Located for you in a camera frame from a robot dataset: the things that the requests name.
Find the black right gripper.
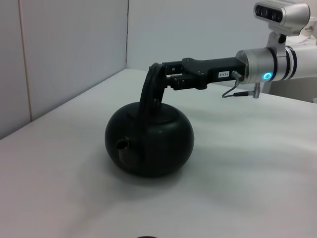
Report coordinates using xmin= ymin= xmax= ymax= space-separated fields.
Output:
xmin=162 ymin=57 xmax=247 ymax=91

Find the black round teapot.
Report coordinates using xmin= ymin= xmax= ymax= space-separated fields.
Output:
xmin=104 ymin=62 xmax=195 ymax=179

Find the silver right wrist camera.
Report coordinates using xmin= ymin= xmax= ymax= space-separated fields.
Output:
xmin=253 ymin=0 xmax=311 ymax=58

